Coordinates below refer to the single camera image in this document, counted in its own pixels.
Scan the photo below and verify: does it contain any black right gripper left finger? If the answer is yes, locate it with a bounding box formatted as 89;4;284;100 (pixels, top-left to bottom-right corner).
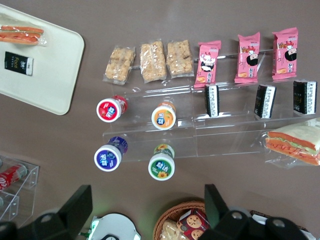
22;184;93;240

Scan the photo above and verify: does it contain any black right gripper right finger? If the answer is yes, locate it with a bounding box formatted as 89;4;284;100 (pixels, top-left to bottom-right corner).
199;184;253;240

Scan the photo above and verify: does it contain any green lid gum jar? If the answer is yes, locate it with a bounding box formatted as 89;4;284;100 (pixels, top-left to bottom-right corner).
147;143;176;181

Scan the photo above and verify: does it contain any blue lid gum jar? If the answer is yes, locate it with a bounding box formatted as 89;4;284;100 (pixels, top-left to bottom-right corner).
93;136;129;173

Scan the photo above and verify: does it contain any red lid gum jar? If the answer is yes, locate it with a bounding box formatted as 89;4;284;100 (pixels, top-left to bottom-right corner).
96;94;129;123

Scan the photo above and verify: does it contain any orange lid gum jar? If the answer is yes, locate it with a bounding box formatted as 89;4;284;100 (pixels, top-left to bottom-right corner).
151;101;177;131

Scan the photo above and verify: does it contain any cream plastic tray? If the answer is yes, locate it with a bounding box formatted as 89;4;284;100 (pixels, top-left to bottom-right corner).
0;3;85;116

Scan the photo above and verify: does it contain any red cookie box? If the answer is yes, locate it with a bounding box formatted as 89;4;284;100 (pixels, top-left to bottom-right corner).
176;208;211;240

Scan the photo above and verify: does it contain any brown wicker basket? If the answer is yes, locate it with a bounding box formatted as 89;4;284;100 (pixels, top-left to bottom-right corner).
152;201;208;240

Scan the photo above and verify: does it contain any bagged rice cracker pack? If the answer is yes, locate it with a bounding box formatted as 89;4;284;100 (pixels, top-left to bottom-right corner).
159;219;186;240

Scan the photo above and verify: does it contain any clear acrylic bottle rack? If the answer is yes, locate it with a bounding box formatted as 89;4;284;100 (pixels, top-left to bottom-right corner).
0;154;40;222

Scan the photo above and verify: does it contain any clear acrylic stepped stand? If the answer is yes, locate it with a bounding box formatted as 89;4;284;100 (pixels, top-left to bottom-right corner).
191;48;320;158
101;53;200;163

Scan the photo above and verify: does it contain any red cola bottle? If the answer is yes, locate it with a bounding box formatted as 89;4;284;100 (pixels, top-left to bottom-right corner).
0;163;28;192

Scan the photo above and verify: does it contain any wrapped triangle sandwich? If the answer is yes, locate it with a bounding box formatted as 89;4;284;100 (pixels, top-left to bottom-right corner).
261;117;320;169
0;13;48;47

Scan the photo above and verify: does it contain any black snack packet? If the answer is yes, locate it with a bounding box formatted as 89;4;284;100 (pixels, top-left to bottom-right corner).
253;84;277;120
204;83;220;118
4;51;35;77
292;79;318;116

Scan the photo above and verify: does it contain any pink cartoon snack pack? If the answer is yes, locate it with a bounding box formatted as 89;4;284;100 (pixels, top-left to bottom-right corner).
234;31;261;84
193;40;222;89
271;27;299;81

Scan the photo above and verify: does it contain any clear wrapped rice crispy bar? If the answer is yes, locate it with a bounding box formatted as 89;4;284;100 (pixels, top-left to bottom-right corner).
138;38;168;84
166;39;195;80
103;45;137;86

